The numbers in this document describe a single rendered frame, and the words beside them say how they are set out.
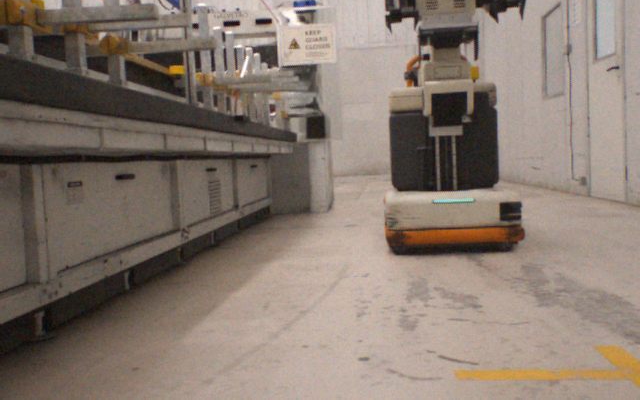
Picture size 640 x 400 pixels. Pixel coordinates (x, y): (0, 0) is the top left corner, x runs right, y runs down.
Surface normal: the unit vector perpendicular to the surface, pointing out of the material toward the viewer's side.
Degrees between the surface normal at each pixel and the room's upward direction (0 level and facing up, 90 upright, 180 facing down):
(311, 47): 90
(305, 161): 90
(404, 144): 90
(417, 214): 90
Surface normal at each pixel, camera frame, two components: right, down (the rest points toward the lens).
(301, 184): -0.09, 0.06
